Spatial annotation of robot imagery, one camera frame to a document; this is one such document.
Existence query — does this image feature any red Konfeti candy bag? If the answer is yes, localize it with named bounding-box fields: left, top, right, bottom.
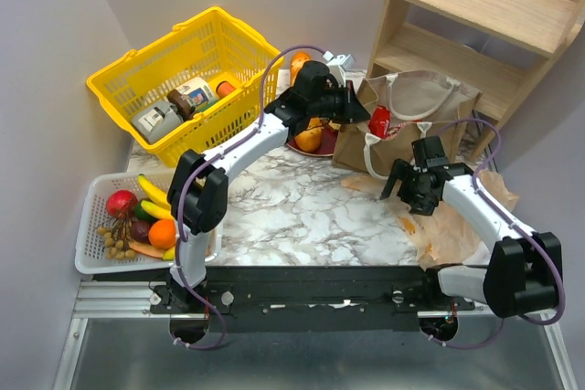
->
left=368, top=105, right=403, bottom=139

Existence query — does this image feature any peach plastic grocery bag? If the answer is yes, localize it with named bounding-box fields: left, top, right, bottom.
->
left=341, top=170, right=520, bottom=270

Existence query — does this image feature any burlap tote bag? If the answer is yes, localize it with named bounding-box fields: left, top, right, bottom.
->
left=332, top=70, right=482, bottom=180

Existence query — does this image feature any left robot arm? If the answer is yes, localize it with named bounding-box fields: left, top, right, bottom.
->
left=167, top=55, right=370, bottom=292

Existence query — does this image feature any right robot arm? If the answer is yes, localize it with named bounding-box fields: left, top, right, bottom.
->
left=381, top=136, right=566, bottom=319

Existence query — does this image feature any dark red round plate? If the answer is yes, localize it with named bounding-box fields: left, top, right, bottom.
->
left=287, top=126, right=338, bottom=157

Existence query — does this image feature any long orange bread loaf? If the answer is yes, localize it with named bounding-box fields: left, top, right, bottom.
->
left=290, top=51, right=323, bottom=153

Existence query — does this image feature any orange capped bottle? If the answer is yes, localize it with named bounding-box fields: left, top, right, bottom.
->
left=216, top=81, right=236, bottom=99

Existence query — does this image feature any yellow plastic shopping basket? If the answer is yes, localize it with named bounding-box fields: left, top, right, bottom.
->
left=86, top=6, right=284, bottom=167

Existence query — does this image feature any white carton in basket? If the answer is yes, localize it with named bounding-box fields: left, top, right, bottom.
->
left=176, top=77, right=219, bottom=112

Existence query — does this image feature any brown bottle in basket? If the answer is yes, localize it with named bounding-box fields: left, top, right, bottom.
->
left=167, top=90, right=196, bottom=121

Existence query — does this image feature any wooden shelf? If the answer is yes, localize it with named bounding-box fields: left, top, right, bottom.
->
left=359, top=0, right=585, bottom=163

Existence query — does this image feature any grey box in basket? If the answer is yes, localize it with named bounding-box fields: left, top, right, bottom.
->
left=131, top=100, right=184, bottom=144

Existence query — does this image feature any yellow banana bunch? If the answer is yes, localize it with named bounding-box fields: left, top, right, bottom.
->
left=137, top=174, right=174, bottom=220

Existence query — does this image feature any orange fruit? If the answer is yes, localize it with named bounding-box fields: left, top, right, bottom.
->
left=148, top=219, right=176, bottom=250

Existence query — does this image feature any front yellow banana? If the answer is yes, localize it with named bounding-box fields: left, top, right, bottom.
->
left=163, top=247, right=176, bottom=261

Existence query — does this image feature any dark plum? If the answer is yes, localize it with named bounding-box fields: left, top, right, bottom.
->
left=131, top=220, right=151, bottom=244

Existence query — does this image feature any longan bunch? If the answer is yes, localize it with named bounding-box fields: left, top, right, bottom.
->
left=95, top=215, right=134, bottom=260

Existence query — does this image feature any white plastic fruit basket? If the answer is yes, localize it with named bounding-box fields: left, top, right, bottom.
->
left=73, top=169, right=224, bottom=275

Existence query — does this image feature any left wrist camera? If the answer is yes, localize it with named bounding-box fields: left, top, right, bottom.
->
left=323, top=51, right=355, bottom=86

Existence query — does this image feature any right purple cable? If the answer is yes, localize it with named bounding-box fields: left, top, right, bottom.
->
left=410, top=118, right=566, bottom=350

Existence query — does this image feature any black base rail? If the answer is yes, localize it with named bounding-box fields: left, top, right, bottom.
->
left=150, top=266, right=473, bottom=333

